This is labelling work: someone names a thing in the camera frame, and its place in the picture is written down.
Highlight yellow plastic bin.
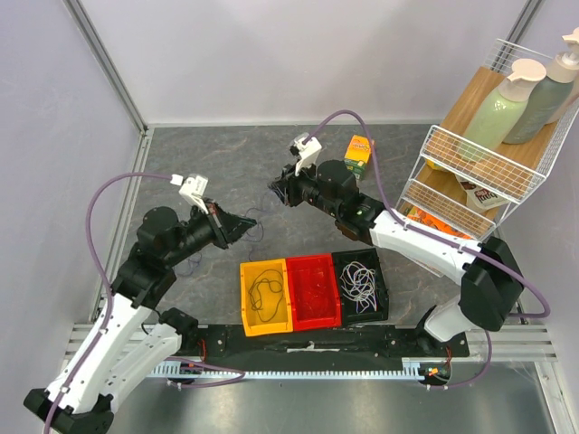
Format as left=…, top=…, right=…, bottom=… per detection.
left=240, top=259, right=293, bottom=337

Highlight white wire shelf rack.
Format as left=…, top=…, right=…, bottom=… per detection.
left=395, top=39, right=578, bottom=241

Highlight orange green carton box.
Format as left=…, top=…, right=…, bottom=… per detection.
left=343, top=135, right=375, bottom=181

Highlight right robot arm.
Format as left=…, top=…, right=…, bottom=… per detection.
left=269, top=160, right=523, bottom=356

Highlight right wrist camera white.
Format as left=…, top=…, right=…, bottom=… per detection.
left=289, top=133, right=322, bottom=176

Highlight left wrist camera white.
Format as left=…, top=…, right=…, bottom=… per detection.
left=170, top=174, right=209, bottom=215

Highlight brown snack packet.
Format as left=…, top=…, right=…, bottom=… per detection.
left=455, top=175, right=508, bottom=212

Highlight dark green pump bottle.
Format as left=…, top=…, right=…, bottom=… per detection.
left=501, top=50, right=579, bottom=146

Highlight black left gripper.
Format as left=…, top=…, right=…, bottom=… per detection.
left=164, top=197, right=256, bottom=267

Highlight red plastic bin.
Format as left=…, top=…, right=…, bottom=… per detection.
left=286, top=254, right=342, bottom=332

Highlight orange snack packets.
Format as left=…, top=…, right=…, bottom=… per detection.
left=403, top=205, right=470, bottom=240

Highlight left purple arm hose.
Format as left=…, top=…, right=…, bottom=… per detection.
left=43, top=172, right=248, bottom=433

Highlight grey cable duct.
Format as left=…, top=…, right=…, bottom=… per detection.
left=147, top=360, right=450, bottom=381

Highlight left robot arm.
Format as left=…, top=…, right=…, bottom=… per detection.
left=24, top=199, right=257, bottom=433

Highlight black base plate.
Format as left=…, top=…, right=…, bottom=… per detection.
left=197, top=323, right=470, bottom=359

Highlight aluminium corner post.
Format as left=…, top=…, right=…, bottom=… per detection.
left=62, top=0, right=148, bottom=136

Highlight white cable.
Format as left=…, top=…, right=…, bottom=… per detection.
left=337, top=259, right=379, bottom=316

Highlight black plastic bin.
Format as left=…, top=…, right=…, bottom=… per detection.
left=331, top=249, right=389, bottom=326

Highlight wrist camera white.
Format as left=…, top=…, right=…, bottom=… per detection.
left=170, top=174, right=209, bottom=215
left=289, top=133, right=322, bottom=176

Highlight light green pump bottle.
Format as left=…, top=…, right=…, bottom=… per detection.
left=458, top=59, right=546, bottom=162

